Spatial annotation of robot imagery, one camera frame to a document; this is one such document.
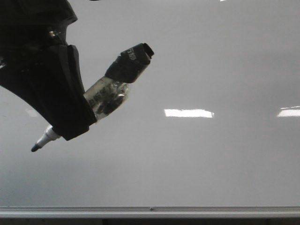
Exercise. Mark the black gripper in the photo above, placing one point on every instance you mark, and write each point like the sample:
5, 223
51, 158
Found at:
30, 26

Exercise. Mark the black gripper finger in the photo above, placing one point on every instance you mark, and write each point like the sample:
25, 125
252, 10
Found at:
50, 82

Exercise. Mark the white black-tipped marker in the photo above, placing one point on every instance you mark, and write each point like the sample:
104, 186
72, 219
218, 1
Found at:
107, 94

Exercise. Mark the white whiteboard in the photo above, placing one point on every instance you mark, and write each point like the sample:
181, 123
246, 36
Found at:
214, 120

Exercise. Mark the aluminium whiteboard tray rail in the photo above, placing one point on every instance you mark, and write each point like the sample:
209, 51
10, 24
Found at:
145, 212

